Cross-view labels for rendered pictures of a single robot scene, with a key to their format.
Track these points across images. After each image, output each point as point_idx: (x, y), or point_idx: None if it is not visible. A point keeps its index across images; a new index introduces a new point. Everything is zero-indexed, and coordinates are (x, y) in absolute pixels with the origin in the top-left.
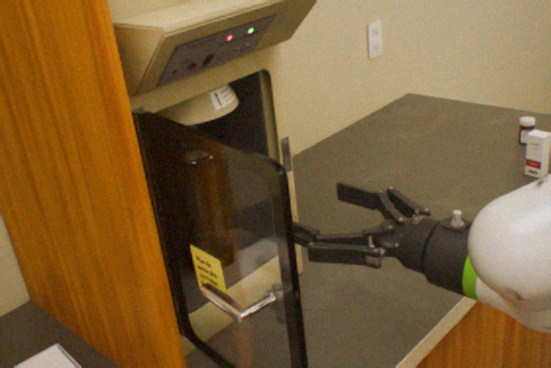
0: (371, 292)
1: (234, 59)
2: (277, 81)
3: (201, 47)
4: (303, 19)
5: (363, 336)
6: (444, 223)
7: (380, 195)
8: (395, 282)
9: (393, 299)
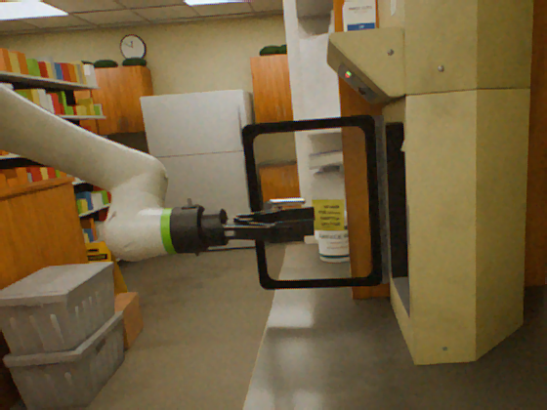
0: (330, 376)
1: (396, 102)
2: (405, 141)
3: (347, 78)
4: (364, 73)
5: (300, 350)
6: (197, 204)
7: (271, 224)
8: (320, 391)
9: (306, 379)
